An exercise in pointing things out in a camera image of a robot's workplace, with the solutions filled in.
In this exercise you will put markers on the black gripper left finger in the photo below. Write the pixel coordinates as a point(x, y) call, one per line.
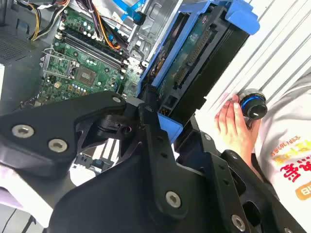
point(36, 136)

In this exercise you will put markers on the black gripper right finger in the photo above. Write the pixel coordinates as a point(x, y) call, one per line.
point(222, 174)

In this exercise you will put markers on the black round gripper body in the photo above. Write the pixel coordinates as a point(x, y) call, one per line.
point(116, 201)

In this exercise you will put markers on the hard disk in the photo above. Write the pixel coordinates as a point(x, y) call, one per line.
point(218, 72)

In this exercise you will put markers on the person's bare hand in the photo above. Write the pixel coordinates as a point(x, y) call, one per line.
point(233, 128)

